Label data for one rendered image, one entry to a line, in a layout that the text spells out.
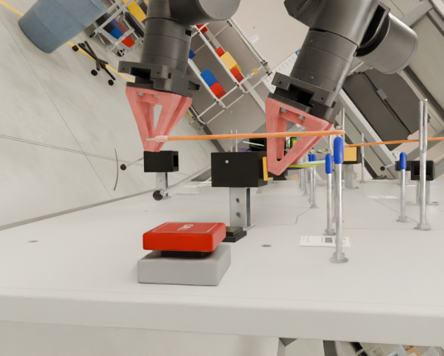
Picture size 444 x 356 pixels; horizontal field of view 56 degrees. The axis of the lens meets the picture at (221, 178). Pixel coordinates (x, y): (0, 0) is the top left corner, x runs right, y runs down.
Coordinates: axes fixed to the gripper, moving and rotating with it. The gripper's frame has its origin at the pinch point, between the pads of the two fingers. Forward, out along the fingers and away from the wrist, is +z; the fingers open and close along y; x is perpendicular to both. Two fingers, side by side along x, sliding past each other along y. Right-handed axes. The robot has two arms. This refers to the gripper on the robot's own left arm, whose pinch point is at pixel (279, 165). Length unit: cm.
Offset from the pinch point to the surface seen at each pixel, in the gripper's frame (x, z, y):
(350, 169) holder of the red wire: -5, 1, 61
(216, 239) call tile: -1.8, 4.0, -20.3
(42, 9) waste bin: 276, -11, 234
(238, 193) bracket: 2.8, 4.7, -1.2
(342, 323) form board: -11.1, 3.8, -23.5
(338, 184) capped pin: -7.3, -2.1, -12.7
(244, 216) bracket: 1.1, 6.8, -1.2
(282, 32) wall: 240, -148, 769
